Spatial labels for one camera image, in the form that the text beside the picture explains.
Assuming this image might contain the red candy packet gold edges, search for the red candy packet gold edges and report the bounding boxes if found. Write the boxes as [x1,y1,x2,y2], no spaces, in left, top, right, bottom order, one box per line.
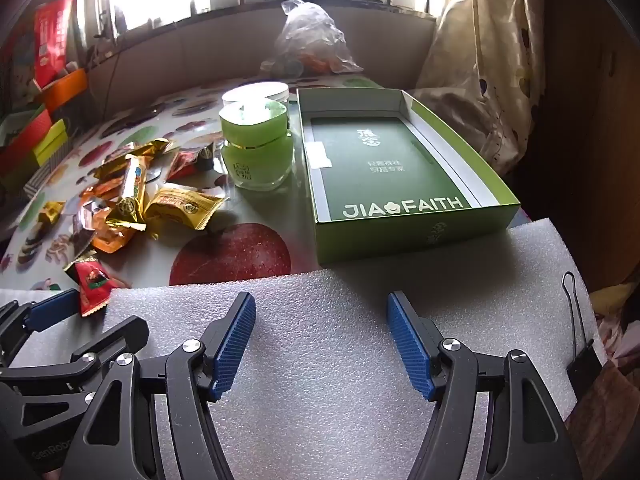
[64,250,112,317]

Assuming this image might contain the gold packet red label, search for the gold packet red label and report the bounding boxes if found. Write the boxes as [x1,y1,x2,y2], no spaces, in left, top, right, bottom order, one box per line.
[144,186,227,232]

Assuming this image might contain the long gold snack packet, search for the long gold snack packet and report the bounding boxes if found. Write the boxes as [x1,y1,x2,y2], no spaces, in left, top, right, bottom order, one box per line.
[95,139,173,181]

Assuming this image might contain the yellow snack bar packet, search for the yellow snack bar packet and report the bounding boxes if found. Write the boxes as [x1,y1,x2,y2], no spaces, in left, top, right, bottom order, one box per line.
[34,201,67,225]

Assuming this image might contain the gold bar packet white label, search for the gold bar packet white label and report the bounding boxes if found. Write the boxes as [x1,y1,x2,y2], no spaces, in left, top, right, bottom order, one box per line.
[102,155,153,233]

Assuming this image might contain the white foam sheet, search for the white foam sheet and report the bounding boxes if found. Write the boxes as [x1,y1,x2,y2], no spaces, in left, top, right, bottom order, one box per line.
[0,216,608,480]

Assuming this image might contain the food print tablecloth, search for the food print tablecloth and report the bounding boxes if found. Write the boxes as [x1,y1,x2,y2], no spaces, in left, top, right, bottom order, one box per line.
[0,72,531,291]

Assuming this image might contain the black white striped box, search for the black white striped box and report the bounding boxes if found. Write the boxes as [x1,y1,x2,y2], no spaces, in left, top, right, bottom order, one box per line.
[22,160,66,196]

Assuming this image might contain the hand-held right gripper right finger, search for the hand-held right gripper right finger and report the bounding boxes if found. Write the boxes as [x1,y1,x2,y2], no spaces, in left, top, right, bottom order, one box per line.
[387,290,583,480]

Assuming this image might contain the patterned cloth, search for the patterned cloth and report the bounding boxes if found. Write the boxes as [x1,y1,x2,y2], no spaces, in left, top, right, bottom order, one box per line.
[565,280,640,480]

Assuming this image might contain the clear jar white lid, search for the clear jar white lid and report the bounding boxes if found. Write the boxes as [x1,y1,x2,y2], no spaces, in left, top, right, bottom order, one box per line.
[221,82,291,111]

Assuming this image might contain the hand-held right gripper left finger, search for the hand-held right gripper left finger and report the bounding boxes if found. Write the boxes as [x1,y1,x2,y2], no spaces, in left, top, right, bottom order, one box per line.
[72,291,258,480]

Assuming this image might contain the cream patterned curtain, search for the cream patterned curtain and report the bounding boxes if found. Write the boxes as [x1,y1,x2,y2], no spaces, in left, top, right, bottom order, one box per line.
[415,0,551,176]

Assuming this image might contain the clear plastic bag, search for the clear plastic bag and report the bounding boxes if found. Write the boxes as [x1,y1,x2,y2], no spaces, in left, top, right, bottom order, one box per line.
[260,1,365,78]

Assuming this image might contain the yellow-green box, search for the yellow-green box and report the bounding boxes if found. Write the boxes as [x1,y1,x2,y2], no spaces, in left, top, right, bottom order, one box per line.
[35,120,68,168]

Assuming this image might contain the light green cosmetic jar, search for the light green cosmetic jar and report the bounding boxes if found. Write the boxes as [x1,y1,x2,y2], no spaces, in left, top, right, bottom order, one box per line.
[219,100,295,191]

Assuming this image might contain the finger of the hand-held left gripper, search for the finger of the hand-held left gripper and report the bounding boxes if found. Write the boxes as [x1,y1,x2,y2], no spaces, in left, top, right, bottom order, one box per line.
[0,316,150,396]
[0,287,81,356]

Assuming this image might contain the brown wooden cabinet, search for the brown wooden cabinet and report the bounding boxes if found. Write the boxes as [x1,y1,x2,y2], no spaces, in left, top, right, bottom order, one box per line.
[510,0,640,291]

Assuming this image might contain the red paper bag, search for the red paper bag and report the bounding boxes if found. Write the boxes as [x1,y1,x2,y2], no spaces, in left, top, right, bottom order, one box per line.
[32,0,76,88]

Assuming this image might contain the orange snack pouch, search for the orange snack pouch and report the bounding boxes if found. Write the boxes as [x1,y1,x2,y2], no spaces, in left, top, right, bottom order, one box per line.
[80,182,123,201]
[75,197,146,254]

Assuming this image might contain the orange storage box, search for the orange storage box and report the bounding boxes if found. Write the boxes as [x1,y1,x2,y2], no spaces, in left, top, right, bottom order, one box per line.
[42,69,88,111]

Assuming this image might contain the red black snack packet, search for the red black snack packet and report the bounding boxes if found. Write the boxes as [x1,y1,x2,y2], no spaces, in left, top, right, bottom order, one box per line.
[167,142,217,181]

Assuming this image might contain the black binder clip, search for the black binder clip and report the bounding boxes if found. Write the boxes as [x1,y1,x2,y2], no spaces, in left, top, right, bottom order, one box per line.
[562,271,603,401]

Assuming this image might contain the green cardboard box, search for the green cardboard box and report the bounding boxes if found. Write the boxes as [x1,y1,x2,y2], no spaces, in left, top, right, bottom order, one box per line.
[296,87,522,268]

